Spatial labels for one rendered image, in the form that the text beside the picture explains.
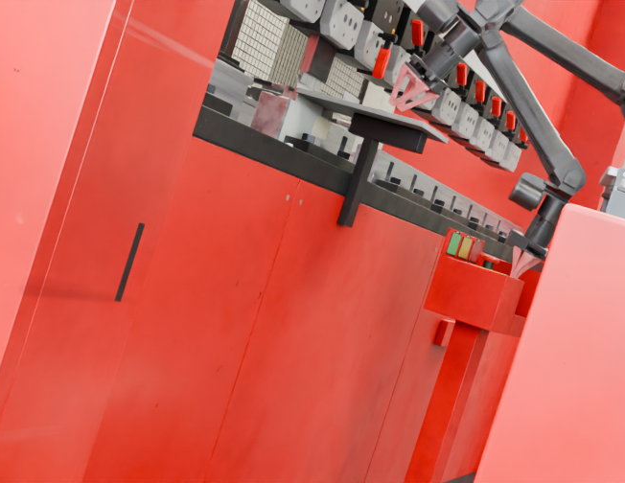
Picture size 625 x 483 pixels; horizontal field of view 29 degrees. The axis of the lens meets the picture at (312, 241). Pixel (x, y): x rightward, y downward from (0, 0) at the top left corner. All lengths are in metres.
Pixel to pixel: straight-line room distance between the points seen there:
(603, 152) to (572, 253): 4.00
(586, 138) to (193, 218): 2.81
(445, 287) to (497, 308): 0.12
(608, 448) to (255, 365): 1.77
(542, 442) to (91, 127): 0.95
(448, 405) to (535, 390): 2.17
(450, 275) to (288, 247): 0.52
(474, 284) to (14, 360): 1.37
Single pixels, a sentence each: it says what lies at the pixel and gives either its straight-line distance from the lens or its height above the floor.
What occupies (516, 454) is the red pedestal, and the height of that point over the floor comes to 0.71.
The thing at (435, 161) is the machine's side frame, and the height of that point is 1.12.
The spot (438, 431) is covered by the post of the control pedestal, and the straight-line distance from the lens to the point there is 2.62.
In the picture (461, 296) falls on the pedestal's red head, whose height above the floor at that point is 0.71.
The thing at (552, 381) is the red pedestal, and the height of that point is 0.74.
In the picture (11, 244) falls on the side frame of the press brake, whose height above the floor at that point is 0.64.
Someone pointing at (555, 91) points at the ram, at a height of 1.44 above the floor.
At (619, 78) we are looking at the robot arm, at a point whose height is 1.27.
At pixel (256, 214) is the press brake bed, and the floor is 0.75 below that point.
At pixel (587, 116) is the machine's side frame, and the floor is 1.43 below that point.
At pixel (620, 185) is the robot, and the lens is 2.39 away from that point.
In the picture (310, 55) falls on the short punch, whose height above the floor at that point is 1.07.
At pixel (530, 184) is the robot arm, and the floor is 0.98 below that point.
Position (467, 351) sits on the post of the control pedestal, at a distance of 2.60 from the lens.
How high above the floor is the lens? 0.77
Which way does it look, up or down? 1 degrees down
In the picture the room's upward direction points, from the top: 18 degrees clockwise
